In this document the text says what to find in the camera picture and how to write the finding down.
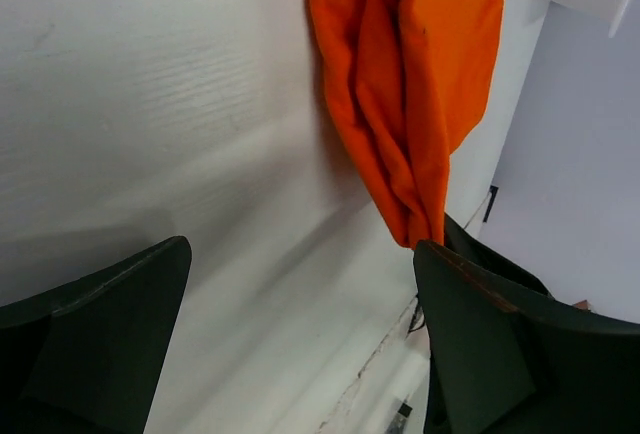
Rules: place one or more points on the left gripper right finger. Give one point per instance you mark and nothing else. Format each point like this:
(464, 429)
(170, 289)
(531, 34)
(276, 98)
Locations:
(507, 359)

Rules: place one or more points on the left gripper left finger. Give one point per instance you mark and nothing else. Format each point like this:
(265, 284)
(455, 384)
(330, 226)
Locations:
(86, 356)

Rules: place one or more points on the orange t shirt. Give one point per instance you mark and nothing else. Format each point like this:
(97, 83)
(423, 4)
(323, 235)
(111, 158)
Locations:
(405, 82)

